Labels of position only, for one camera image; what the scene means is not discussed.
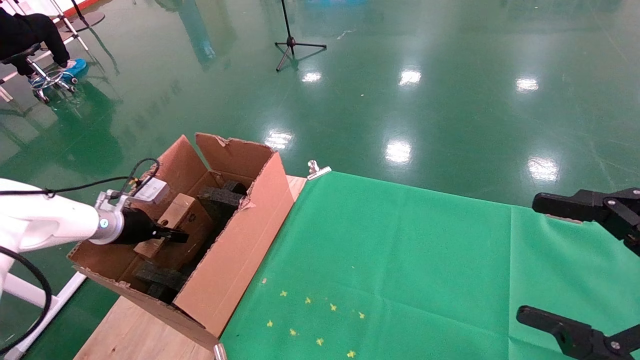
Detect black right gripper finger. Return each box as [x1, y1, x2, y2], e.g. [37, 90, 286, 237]
[516, 306, 640, 360]
[531, 188, 640, 256]

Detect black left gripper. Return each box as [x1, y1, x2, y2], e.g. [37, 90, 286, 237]
[120, 207, 190, 246]

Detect small brown cardboard box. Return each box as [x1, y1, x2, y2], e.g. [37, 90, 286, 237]
[132, 192, 216, 273]

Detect large open cardboard carton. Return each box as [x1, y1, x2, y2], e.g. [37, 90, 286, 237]
[67, 131, 307, 351]

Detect black foam block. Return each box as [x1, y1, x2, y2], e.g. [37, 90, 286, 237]
[196, 179, 249, 223]
[132, 260, 188, 304]

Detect green cloth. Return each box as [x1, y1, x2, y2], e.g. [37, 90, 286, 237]
[220, 170, 640, 360]

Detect blue shoe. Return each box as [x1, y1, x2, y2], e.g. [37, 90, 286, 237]
[60, 57, 88, 76]

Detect metal wheeled stool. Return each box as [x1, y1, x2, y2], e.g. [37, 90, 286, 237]
[0, 42, 78, 103]

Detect white tripod legs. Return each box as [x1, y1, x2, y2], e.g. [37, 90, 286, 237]
[47, 0, 91, 52]

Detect black tripod stand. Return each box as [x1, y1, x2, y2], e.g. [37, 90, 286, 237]
[275, 0, 328, 72]

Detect black round-base stand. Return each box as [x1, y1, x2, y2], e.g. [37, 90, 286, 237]
[60, 0, 107, 32]

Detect seated person in black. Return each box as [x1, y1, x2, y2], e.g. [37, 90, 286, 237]
[0, 7, 71, 76]

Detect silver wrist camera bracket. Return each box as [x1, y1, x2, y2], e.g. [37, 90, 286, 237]
[95, 176, 170, 213]

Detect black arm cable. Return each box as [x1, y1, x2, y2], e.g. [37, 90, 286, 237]
[0, 157, 161, 356]

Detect white metal frame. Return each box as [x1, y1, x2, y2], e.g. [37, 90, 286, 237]
[0, 272, 88, 360]

